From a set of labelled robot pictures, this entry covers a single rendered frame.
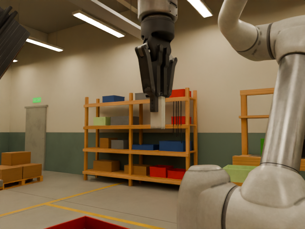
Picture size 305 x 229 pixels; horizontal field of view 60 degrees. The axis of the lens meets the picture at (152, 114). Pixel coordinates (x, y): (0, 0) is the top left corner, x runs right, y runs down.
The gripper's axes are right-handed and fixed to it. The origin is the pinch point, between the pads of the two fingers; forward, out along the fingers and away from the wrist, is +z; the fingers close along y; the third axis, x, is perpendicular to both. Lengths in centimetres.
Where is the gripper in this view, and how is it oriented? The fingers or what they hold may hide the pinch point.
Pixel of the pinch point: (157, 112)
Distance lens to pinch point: 57.6
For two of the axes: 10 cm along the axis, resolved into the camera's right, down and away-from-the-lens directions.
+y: 6.1, 0.5, 7.9
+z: 0.0, 10.0, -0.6
